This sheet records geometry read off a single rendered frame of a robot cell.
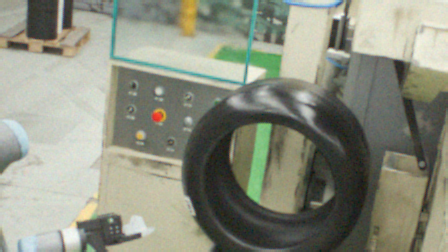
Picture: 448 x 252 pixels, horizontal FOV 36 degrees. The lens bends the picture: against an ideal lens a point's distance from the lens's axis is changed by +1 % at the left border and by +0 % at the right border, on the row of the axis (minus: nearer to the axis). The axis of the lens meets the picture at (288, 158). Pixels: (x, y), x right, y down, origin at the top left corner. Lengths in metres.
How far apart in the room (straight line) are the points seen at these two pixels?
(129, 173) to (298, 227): 0.88
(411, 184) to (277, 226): 0.46
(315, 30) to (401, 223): 0.68
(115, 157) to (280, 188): 0.81
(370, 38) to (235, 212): 0.93
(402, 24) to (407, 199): 0.83
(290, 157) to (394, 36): 0.87
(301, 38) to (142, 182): 1.01
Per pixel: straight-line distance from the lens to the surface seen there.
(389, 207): 2.26
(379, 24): 1.57
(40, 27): 8.34
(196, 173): 2.01
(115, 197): 2.95
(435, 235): 2.31
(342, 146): 1.90
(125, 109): 2.87
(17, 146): 1.95
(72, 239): 1.95
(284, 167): 2.34
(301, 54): 2.24
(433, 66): 1.47
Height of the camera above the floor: 1.90
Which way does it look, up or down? 19 degrees down
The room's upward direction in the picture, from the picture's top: 10 degrees clockwise
